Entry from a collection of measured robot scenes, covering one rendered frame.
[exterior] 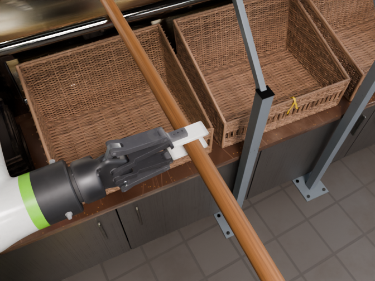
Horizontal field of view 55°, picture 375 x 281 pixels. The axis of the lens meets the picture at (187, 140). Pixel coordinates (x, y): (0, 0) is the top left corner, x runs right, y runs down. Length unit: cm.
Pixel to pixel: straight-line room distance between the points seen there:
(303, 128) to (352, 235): 72
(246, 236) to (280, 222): 137
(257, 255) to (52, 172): 33
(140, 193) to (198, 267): 63
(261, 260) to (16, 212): 36
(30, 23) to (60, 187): 85
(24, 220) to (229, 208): 31
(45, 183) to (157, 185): 76
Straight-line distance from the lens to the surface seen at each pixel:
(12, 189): 59
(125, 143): 57
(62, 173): 58
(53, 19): 135
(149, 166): 63
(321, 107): 156
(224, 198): 57
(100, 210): 128
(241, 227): 55
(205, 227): 185
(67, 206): 58
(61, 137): 148
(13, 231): 60
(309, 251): 190
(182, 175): 131
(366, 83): 145
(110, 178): 61
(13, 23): 135
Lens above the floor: 172
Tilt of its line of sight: 55 degrees down
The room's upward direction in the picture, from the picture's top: straight up
